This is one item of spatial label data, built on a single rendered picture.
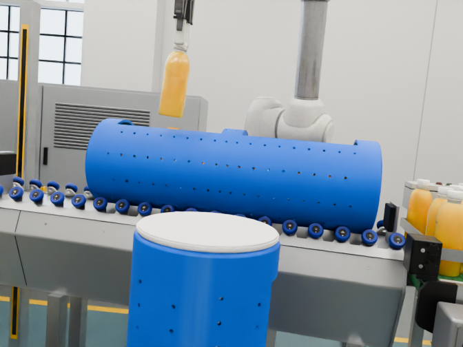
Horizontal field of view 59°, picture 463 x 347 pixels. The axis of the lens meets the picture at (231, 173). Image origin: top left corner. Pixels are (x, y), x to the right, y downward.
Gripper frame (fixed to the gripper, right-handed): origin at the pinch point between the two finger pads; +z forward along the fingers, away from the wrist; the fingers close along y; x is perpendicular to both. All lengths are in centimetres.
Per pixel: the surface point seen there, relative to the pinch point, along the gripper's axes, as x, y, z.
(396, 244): 67, 2, 54
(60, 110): -125, -136, 24
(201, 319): 26, 56, 58
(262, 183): 29, 4, 41
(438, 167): 168, -305, 42
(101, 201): -22, 0, 53
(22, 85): -82, -40, 16
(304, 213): 41, 2, 48
